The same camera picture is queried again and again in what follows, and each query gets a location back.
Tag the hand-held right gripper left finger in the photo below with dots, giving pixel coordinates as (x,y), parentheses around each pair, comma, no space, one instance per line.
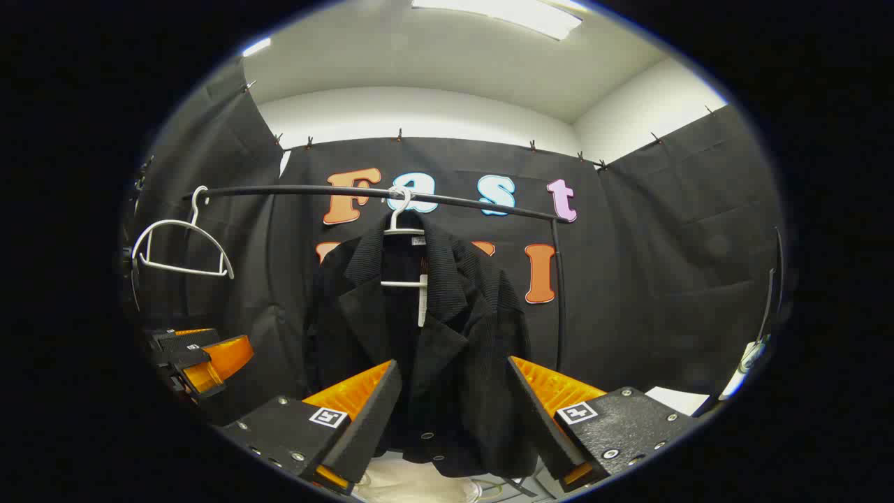
(374,419)

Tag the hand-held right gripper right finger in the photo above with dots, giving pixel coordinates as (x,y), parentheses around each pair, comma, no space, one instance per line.
(538,419)

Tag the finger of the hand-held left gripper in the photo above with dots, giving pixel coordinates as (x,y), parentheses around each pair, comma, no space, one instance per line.
(223,360)
(167,340)

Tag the black jacket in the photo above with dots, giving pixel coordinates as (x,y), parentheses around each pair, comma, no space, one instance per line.
(454,363)

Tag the white clothes hanger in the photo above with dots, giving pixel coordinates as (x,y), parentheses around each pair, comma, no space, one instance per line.
(403,231)
(167,223)

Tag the black clothes rack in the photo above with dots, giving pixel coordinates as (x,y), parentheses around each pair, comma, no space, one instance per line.
(293,189)

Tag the white paper price tag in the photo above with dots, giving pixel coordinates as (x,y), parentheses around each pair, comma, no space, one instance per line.
(422,300)

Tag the white flat board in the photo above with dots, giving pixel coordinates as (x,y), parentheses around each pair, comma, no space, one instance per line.
(677,400)

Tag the black backdrop cloth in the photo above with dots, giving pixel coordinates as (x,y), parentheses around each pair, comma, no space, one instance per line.
(663,279)

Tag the row of small backdrop clips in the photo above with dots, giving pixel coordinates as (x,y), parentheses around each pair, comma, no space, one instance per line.
(399,133)

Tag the small ceiling light panel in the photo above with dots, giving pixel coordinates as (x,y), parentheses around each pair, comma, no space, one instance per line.
(256,47)

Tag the large ceiling light panel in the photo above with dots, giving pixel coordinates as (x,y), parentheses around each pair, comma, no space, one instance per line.
(503,14)

